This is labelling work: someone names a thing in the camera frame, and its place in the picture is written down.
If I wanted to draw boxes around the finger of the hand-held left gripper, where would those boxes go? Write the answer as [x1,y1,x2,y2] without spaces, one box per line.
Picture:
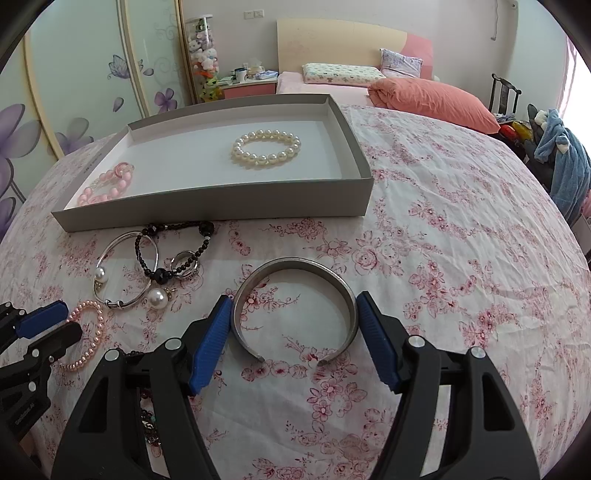
[0,300,70,344]
[21,322,84,371]

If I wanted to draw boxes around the white pearl bracelet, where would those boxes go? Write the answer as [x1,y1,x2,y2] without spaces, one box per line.
[232,130,301,168]

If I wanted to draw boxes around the large pink bead bracelet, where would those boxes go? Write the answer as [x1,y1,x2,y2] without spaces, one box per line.
[76,161,136,207]

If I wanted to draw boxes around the silver ring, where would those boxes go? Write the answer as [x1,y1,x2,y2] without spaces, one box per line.
[171,250,201,280]

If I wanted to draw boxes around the plain pink mattress sheet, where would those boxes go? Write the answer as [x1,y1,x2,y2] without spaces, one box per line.
[276,71,384,108]

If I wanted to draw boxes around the patterned cream pillow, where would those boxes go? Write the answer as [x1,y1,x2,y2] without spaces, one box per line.
[302,63,385,86]

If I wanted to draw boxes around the small pink pearl bracelet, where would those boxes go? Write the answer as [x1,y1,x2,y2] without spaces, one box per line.
[58,300,105,372]

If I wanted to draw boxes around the orange pillow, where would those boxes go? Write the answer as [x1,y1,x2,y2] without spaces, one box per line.
[367,77,502,136]

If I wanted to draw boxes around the thin silver bangle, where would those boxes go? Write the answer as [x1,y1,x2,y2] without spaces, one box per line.
[95,231,162,311]

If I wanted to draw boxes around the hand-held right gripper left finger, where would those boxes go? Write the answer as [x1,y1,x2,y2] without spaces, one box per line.
[51,295,234,480]

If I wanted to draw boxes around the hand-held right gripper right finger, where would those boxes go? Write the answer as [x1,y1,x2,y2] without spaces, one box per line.
[355,291,541,480]

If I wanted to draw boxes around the stuffed toys stack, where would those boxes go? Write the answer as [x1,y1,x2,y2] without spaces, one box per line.
[185,16,222,104]

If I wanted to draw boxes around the grey cardboard tray box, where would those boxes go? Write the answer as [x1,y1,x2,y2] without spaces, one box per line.
[51,93,374,234]

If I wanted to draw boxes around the black wooden chair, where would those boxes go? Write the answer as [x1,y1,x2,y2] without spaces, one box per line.
[490,73,523,114]

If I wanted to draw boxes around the purple floral pillow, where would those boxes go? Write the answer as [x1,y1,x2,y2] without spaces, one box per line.
[379,48,423,79]

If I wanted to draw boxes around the dark red bead bracelet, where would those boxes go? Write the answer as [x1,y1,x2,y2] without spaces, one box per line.
[139,391,162,449]

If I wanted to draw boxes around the pile of colourful clothes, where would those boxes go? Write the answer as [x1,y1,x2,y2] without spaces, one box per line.
[498,113,537,149]

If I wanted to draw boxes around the black bead bracelet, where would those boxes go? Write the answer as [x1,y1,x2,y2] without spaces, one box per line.
[134,220,215,283]

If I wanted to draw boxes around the flower print wardrobe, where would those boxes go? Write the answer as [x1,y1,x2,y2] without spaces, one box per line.
[0,0,195,241]

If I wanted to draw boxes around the wide silver cuff bangle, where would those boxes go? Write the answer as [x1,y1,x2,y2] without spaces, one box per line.
[231,257,358,367]

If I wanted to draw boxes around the beige and pink headboard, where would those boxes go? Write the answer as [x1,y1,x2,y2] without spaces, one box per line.
[276,18,435,81]

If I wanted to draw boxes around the pink nightstand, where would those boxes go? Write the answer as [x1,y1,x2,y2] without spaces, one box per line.
[222,76,279,100]

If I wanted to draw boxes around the blue plush clothing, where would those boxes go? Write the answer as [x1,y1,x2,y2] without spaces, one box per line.
[534,108,591,222]

